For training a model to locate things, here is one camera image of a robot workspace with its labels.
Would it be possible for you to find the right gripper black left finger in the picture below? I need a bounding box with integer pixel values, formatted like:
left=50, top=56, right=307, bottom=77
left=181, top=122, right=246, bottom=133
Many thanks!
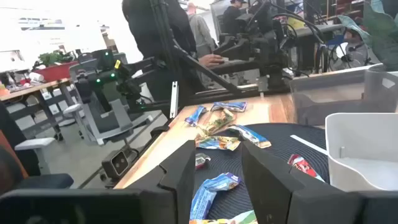
left=115, top=139, right=196, bottom=224

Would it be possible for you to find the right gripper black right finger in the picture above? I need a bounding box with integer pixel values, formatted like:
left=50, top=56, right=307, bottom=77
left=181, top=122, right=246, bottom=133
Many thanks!
left=241, top=141, right=364, bottom=224

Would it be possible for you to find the blue chocolate chip granola bar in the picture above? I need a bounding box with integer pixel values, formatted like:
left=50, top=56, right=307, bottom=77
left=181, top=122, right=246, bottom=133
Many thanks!
left=189, top=172, right=242, bottom=221

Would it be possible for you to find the red granola bar wrapper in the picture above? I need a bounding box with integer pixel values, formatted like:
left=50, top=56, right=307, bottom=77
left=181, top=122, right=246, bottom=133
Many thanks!
left=287, top=153, right=326, bottom=183

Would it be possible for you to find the blue green orange granola bar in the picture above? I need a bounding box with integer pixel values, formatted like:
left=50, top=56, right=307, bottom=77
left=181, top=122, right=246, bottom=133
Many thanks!
left=189, top=210, right=259, bottom=224

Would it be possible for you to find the multicoloured granola bar wrapper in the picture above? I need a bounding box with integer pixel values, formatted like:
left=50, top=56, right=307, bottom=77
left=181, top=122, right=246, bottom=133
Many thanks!
left=195, top=135, right=242, bottom=152

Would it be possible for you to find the blue granola bar wrapper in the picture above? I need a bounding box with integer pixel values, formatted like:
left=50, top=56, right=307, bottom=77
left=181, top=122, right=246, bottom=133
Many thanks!
left=210, top=101, right=248, bottom=113
left=184, top=105, right=208, bottom=128

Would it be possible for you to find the blue yellow granola bar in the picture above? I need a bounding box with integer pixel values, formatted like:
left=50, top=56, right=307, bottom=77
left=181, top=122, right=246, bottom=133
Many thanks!
left=228, top=124, right=272, bottom=149

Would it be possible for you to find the green yellow granola bar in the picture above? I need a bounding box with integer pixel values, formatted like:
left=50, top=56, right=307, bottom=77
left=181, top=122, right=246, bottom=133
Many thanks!
left=198, top=108, right=236, bottom=138

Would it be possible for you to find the person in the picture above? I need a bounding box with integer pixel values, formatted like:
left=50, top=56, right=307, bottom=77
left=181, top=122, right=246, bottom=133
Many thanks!
left=121, top=0, right=225, bottom=103
left=328, top=27, right=370, bottom=72
left=186, top=2, right=216, bottom=59
left=221, top=0, right=249, bottom=35

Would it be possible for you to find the small red silver wrapper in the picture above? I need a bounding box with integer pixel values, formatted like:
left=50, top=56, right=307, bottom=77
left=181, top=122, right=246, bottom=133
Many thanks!
left=195, top=152, right=212, bottom=170

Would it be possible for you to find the dark blue round woven mat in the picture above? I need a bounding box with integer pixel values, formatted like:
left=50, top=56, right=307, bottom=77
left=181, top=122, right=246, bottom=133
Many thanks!
left=193, top=123, right=331, bottom=220

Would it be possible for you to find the white tape strip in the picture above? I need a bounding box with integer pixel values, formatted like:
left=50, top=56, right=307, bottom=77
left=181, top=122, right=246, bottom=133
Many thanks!
left=290, top=134, right=329, bottom=156

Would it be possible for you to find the grey robot workstation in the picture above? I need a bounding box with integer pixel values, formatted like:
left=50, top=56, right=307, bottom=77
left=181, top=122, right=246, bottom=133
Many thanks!
left=68, top=49, right=153, bottom=146

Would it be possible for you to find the white plastic bin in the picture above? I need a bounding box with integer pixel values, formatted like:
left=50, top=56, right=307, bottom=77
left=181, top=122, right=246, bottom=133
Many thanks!
left=325, top=112, right=398, bottom=192

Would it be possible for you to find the clear grey plastic bin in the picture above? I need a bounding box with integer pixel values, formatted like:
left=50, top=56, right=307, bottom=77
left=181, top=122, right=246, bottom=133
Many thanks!
left=289, top=63, right=398, bottom=126

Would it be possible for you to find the red planter box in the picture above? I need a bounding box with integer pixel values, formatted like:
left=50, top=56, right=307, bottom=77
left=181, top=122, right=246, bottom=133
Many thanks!
left=33, top=60, right=79, bottom=83

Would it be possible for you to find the black office chair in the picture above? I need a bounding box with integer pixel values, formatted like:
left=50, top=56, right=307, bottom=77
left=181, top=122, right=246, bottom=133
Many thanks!
left=0, top=102, right=75, bottom=195

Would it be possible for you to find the wooden desk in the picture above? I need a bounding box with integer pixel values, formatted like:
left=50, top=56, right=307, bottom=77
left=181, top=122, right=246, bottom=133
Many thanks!
left=0, top=77, right=74, bottom=141

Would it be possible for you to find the black rig frame strut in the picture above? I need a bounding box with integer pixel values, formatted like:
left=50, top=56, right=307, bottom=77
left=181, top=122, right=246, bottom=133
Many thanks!
left=172, top=45, right=243, bottom=94

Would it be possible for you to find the black table-level camera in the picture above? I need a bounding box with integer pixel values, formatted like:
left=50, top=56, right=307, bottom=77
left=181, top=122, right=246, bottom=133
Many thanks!
left=101, top=148, right=132, bottom=180

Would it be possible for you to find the black cable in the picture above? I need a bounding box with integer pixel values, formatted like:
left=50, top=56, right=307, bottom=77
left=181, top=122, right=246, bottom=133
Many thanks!
left=272, top=12, right=326, bottom=44

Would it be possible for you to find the white metal bracket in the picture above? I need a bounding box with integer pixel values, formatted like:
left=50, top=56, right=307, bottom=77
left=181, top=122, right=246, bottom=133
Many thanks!
left=169, top=81, right=179, bottom=119

